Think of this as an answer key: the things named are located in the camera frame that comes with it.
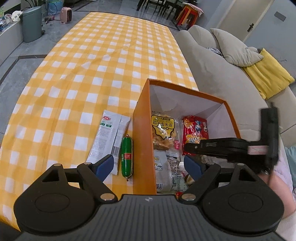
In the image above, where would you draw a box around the small pastry pack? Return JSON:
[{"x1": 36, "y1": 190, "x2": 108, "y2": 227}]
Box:
[{"x1": 183, "y1": 171, "x2": 195, "y2": 187}]

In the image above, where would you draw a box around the clear bag of round snacks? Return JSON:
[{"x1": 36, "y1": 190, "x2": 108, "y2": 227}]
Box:
[{"x1": 154, "y1": 150, "x2": 188, "y2": 194}]

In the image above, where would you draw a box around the white green snack packet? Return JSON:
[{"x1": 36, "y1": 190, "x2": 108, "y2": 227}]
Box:
[{"x1": 86, "y1": 110, "x2": 130, "y2": 175}]

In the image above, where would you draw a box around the green sausage stick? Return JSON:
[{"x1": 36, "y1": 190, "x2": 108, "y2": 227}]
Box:
[{"x1": 121, "y1": 134, "x2": 133, "y2": 181}]

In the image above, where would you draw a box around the red snack bag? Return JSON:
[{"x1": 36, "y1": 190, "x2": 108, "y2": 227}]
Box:
[{"x1": 182, "y1": 115, "x2": 209, "y2": 155}]

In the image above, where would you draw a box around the yellow label cracker bag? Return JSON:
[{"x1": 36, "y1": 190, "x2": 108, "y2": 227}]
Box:
[{"x1": 151, "y1": 111, "x2": 180, "y2": 151}]

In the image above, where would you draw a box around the orange cardboard box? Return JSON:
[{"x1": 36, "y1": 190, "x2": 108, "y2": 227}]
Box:
[{"x1": 132, "y1": 79, "x2": 240, "y2": 195}]

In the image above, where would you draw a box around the person's right hand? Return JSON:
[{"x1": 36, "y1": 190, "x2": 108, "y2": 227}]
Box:
[{"x1": 258, "y1": 171, "x2": 295, "y2": 218}]

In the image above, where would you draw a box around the beige sofa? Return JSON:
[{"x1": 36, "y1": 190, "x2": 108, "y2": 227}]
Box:
[{"x1": 175, "y1": 25, "x2": 295, "y2": 147}]

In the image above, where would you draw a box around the yellow cushion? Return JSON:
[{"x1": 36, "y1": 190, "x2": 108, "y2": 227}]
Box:
[{"x1": 241, "y1": 48, "x2": 295, "y2": 100}]

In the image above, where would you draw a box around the grey cushion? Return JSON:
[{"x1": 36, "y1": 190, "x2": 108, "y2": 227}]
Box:
[{"x1": 210, "y1": 28, "x2": 264, "y2": 67}]

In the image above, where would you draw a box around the yellow white checkered tablecloth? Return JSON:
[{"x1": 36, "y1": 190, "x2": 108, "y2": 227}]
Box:
[{"x1": 1, "y1": 12, "x2": 197, "y2": 227}]

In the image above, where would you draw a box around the orange stool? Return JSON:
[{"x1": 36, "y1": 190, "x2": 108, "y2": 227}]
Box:
[{"x1": 176, "y1": 3, "x2": 204, "y2": 28}]

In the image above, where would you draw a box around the white low cabinet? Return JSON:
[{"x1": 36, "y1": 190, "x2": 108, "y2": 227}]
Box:
[{"x1": 1, "y1": 11, "x2": 23, "y2": 64}]

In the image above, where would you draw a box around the pink small heater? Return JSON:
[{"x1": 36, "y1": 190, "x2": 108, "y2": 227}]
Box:
[{"x1": 60, "y1": 7, "x2": 72, "y2": 23}]

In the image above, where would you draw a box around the grey-green trash bin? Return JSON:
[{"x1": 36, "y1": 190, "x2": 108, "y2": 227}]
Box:
[{"x1": 21, "y1": 6, "x2": 42, "y2": 43}]

